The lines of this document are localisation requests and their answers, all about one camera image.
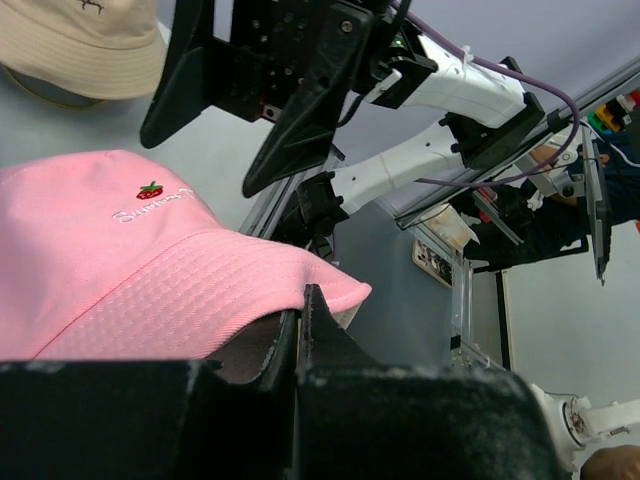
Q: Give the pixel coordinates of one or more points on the beige bucket hat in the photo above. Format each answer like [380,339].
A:
[106,50]

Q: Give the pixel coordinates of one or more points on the aluminium front rail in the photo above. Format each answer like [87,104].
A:
[280,200]

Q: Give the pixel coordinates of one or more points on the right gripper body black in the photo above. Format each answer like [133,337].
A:
[260,52]

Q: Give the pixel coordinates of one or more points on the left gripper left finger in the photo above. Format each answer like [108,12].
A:
[229,416]

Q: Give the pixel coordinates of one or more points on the gold wire hat stand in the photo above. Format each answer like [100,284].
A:
[51,94]

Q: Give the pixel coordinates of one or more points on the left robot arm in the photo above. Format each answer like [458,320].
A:
[590,420]

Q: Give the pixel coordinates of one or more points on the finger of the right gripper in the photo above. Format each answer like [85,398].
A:
[196,74]
[302,136]

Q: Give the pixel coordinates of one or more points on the person in background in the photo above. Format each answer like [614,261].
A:
[561,221]

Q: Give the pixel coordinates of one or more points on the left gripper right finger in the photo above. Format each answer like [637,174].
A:
[359,419]

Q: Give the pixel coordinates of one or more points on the black monitor on arm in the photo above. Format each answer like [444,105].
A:
[598,208]

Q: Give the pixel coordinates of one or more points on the pink cap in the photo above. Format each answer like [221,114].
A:
[107,255]

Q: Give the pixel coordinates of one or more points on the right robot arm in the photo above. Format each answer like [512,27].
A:
[486,111]

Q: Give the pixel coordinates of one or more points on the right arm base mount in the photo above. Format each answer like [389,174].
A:
[293,230]

